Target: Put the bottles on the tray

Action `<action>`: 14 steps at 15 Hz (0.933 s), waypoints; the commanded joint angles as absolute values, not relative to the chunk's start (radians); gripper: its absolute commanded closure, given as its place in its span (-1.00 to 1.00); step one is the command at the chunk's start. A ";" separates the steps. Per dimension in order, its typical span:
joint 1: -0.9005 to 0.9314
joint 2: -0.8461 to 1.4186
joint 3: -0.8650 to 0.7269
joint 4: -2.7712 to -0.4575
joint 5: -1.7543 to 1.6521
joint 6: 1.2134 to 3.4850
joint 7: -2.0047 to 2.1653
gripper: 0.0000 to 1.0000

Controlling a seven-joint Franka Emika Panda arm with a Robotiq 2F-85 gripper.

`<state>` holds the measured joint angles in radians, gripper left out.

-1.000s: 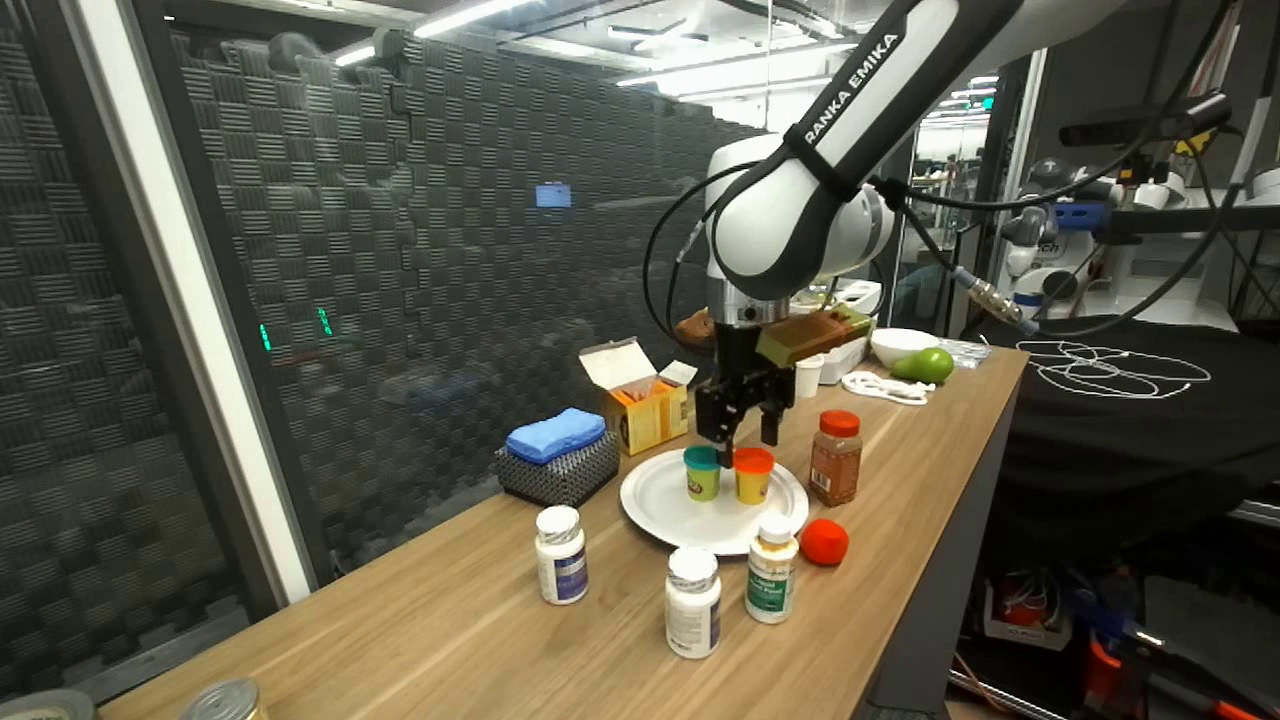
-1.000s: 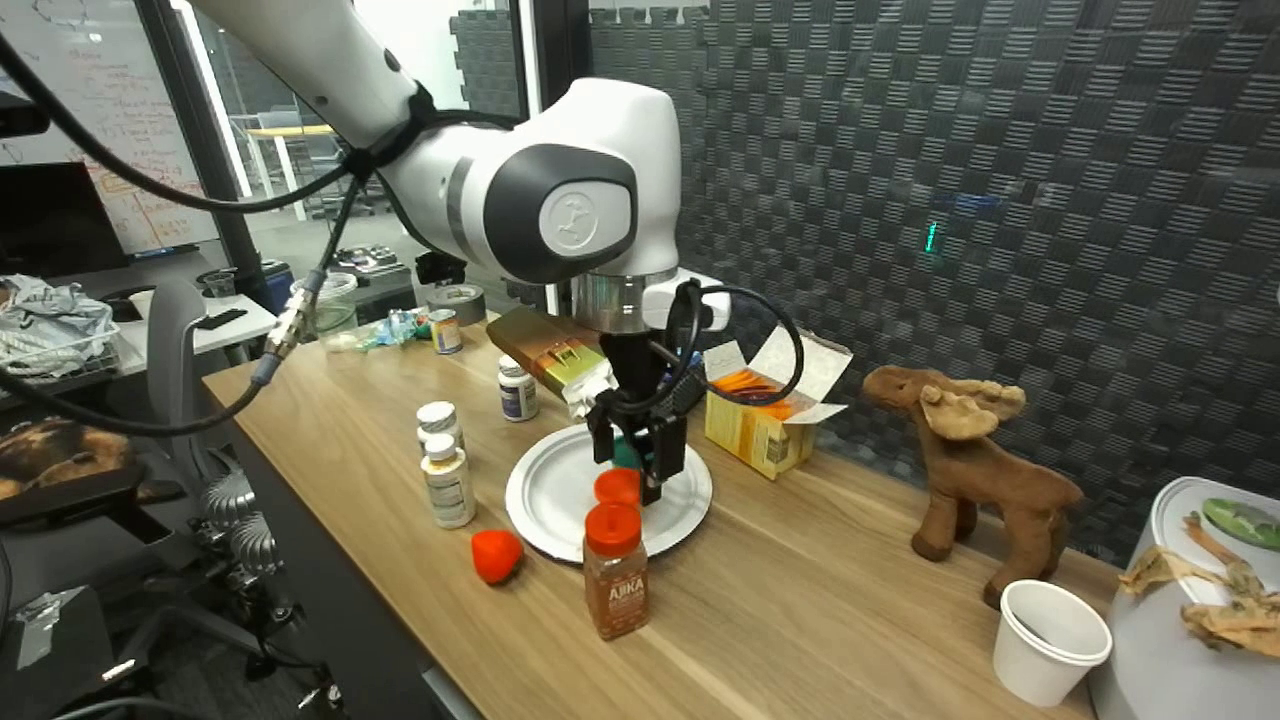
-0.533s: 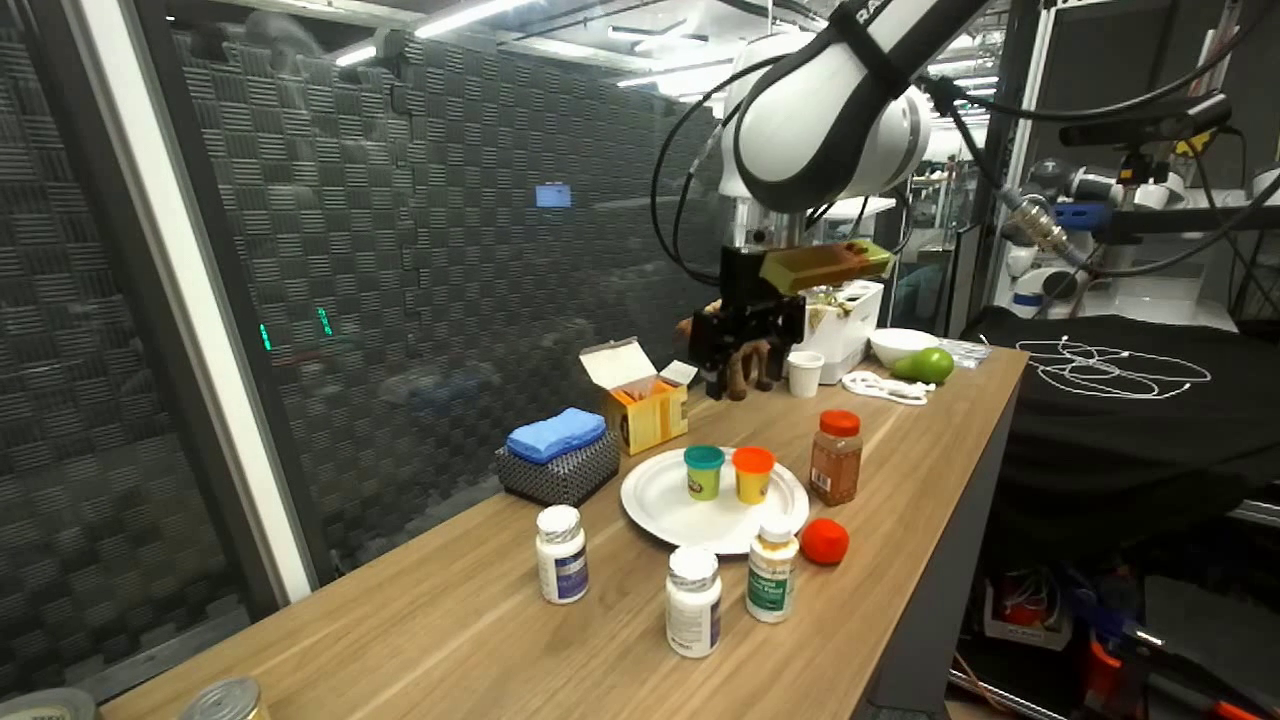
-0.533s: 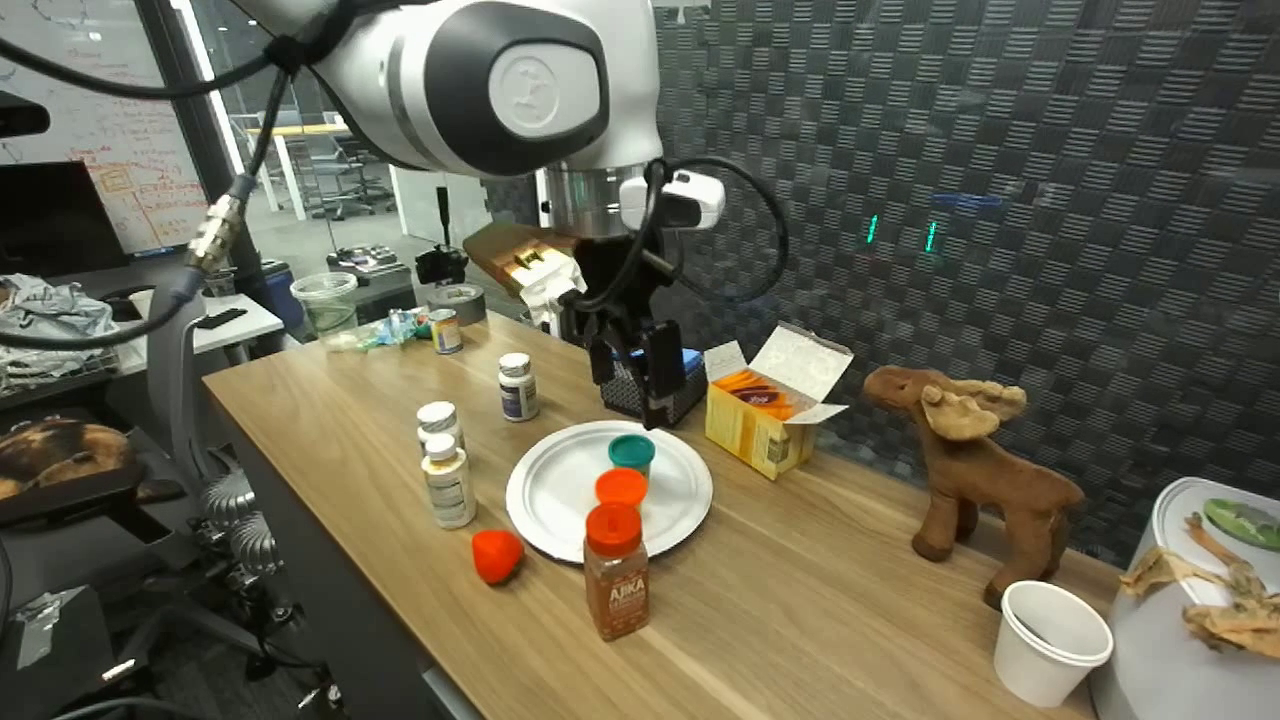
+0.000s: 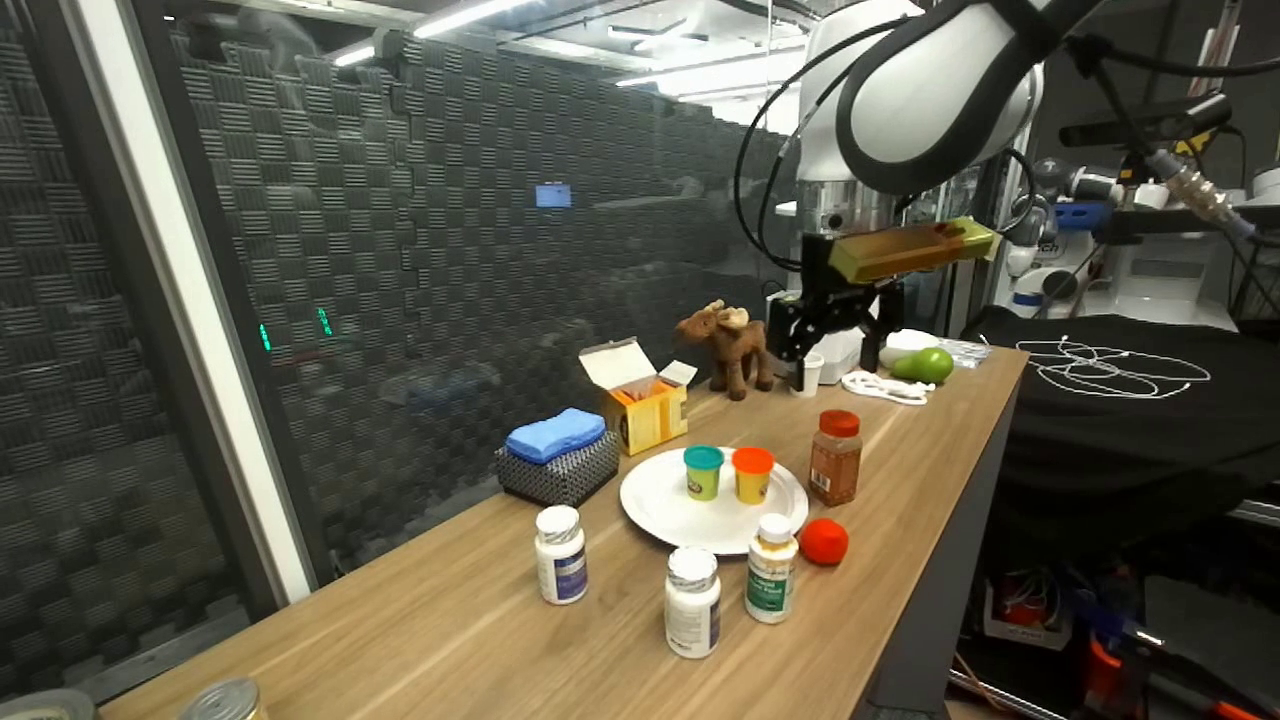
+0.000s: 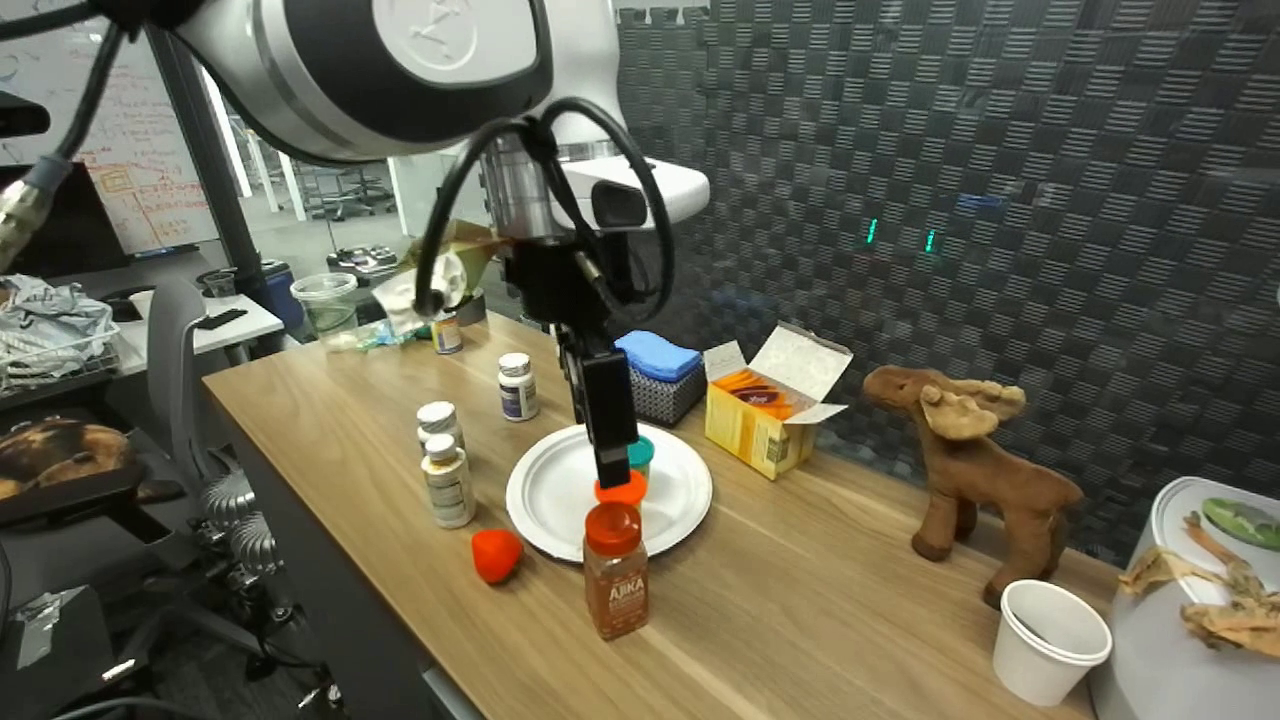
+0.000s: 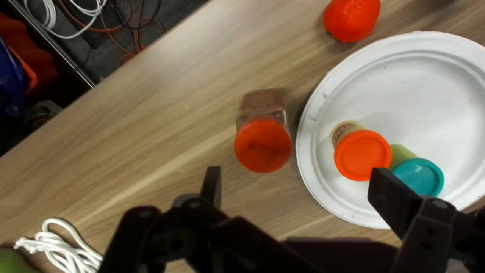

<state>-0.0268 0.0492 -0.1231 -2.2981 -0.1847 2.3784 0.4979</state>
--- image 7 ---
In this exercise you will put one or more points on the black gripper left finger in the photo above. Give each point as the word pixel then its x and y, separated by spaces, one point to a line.
pixel 211 187

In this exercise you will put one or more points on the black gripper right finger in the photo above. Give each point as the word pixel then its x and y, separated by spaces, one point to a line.
pixel 392 194

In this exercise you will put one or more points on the teal lid dough tub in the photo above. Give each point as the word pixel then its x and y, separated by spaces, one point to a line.
pixel 419 176

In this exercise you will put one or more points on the brown spice bottle orange lid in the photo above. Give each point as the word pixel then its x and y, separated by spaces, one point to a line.
pixel 263 144

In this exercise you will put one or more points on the white paper plate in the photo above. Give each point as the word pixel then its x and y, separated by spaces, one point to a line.
pixel 429 91

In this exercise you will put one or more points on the red knitted ball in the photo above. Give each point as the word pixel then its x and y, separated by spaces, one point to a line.
pixel 351 20

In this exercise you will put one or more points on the green pear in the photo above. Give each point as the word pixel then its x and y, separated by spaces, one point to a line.
pixel 13 263

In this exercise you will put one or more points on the orange padded bag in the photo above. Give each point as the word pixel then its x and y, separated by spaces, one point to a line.
pixel 35 55

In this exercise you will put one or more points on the silver metal rail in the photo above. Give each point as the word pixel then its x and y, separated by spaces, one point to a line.
pixel 51 43

